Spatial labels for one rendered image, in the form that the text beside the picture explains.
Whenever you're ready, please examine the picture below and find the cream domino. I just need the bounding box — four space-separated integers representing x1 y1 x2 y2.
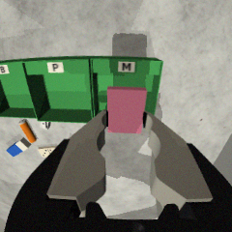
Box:
38 145 58 158

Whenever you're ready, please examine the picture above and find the orange aa battery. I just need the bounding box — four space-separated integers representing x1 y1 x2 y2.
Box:
18 119 37 143

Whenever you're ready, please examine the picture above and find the green rack of three bins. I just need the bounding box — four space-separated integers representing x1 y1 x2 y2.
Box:
0 56 163 124

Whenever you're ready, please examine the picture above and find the pink rectangular block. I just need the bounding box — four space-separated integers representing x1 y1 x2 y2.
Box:
107 86 147 133

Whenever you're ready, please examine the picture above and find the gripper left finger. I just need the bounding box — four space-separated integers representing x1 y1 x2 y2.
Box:
4 109 108 232

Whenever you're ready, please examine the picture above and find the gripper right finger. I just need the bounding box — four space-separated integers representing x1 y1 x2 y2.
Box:
142 111 232 232

